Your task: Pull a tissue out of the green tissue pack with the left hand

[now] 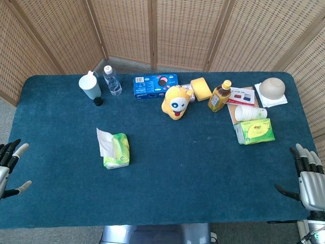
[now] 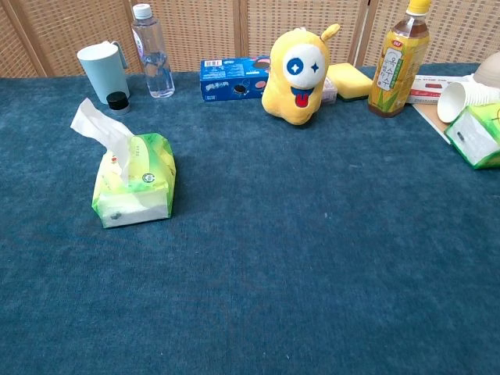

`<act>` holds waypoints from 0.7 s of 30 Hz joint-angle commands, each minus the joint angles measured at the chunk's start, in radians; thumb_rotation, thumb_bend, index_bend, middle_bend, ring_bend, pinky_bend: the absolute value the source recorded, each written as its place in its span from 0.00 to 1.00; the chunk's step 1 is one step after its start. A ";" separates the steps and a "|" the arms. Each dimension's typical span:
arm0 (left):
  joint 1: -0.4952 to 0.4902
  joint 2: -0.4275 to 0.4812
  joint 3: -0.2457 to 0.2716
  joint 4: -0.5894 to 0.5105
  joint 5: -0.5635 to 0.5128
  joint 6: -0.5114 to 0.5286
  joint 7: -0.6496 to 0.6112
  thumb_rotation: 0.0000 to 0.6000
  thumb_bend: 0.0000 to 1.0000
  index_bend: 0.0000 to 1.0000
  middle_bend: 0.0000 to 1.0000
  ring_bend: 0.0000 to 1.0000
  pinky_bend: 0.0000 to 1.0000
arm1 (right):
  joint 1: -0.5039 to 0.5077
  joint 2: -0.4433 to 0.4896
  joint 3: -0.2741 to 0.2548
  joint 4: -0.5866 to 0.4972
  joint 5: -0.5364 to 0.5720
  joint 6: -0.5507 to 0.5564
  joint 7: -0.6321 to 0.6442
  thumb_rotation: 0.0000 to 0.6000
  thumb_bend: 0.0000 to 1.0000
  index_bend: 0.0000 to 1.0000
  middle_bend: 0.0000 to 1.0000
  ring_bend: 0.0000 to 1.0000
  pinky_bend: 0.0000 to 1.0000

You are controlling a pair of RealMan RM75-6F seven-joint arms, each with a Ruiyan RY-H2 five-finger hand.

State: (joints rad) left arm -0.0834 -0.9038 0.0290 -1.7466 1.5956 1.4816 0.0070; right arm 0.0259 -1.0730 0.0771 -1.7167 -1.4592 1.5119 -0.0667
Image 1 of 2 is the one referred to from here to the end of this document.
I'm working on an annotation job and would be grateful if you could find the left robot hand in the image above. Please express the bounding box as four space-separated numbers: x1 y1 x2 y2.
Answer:
0 138 33 199

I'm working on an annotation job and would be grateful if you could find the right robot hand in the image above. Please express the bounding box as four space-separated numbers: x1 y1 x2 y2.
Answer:
274 143 325 212

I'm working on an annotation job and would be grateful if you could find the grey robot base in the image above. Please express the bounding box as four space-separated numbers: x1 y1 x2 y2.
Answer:
100 223 218 244

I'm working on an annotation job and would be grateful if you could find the sealed green tissue pack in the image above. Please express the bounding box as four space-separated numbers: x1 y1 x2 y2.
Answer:
234 118 276 145

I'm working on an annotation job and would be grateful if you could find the white tissue sheet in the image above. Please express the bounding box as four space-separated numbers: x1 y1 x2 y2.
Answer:
96 128 116 159

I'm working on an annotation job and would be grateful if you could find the open green tissue pack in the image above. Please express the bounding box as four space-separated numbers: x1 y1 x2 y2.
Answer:
103 133 131 170

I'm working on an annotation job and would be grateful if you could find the white folded napkin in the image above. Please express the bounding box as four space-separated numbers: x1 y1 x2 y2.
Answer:
253 82 288 108

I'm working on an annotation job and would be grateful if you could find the white paper cup stack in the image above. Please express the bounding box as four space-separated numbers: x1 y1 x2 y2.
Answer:
234 105 268 123

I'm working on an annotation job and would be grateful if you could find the beige upturned bowl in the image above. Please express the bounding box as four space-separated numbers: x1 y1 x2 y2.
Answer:
258 77 286 101

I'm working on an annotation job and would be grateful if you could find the brown spiral notebook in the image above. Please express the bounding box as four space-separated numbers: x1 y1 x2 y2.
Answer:
226 85 259 125

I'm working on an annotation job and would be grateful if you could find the pale green plastic cup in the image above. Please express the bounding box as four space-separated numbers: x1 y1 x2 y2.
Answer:
78 70 102 100

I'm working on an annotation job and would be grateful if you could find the white stamp pad box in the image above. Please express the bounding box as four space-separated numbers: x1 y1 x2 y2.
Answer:
227 86 255 107

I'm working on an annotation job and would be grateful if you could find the yellow tea bottle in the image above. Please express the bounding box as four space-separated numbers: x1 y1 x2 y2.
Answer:
207 79 233 113

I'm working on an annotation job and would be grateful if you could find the clear plastic water bottle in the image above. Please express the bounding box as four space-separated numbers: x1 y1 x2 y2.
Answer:
103 65 123 97

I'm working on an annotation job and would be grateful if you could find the yellow sponge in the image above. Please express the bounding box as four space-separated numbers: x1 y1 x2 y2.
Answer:
190 77 213 102

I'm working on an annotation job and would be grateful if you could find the blue table cloth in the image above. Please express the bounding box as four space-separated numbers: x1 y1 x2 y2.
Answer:
0 71 321 229

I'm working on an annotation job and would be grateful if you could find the small purple floral packet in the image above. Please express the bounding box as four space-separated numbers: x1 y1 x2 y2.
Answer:
180 83 196 103

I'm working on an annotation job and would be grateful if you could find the yellow plush toy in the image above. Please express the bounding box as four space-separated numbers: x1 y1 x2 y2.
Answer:
161 85 194 121

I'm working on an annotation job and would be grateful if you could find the blue cookie box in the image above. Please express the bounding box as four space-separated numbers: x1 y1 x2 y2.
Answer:
133 73 179 100

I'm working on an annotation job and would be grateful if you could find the woven bamboo folding screen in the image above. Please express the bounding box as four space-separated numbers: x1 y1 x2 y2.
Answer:
0 0 325 176

